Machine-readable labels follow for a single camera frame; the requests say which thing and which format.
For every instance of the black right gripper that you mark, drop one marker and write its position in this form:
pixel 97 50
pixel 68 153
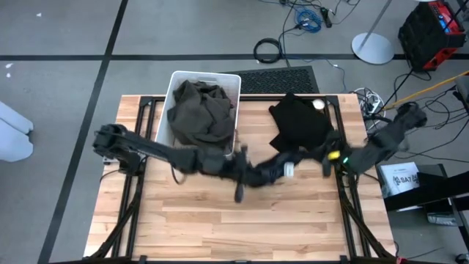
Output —
pixel 331 157

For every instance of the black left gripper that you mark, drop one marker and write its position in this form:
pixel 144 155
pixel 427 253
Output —
pixel 238 168

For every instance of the large black garment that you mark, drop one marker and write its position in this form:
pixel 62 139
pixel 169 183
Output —
pixel 300 124

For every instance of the dark olive garment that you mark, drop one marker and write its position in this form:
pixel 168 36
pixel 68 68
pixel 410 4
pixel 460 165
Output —
pixel 201 113

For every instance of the white plastic laundry basket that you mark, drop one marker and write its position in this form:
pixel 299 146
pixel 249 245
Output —
pixel 163 124

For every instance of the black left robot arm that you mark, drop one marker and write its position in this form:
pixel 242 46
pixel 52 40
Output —
pixel 154 150

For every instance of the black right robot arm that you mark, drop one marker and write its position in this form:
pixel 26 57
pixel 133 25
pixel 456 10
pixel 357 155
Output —
pixel 384 141

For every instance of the yellow tape marker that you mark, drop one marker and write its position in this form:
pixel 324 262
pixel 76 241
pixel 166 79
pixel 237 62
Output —
pixel 333 155

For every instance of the small white round ball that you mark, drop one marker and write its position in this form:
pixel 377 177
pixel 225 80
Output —
pixel 319 104

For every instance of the white power strip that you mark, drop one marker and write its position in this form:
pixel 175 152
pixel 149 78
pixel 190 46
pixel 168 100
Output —
pixel 372 107

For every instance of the white printed box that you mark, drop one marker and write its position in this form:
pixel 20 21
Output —
pixel 399 179

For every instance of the black floor vent grate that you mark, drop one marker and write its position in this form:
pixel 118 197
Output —
pixel 278 78

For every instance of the yellow pole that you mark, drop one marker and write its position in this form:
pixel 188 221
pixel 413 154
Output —
pixel 421 92

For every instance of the black shelf unit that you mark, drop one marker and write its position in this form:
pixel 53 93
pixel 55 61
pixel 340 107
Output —
pixel 439 187

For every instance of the round-based floor stand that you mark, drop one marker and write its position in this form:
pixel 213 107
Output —
pixel 373 49

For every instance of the black power strip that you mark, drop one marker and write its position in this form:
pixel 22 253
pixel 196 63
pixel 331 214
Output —
pixel 326 17

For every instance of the red and black case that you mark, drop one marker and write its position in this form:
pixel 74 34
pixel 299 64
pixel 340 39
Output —
pixel 421 36

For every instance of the pale grey object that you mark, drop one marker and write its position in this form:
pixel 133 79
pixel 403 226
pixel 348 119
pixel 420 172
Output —
pixel 14 139

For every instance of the black metal table frame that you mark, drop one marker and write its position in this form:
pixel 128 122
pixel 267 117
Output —
pixel 256 98

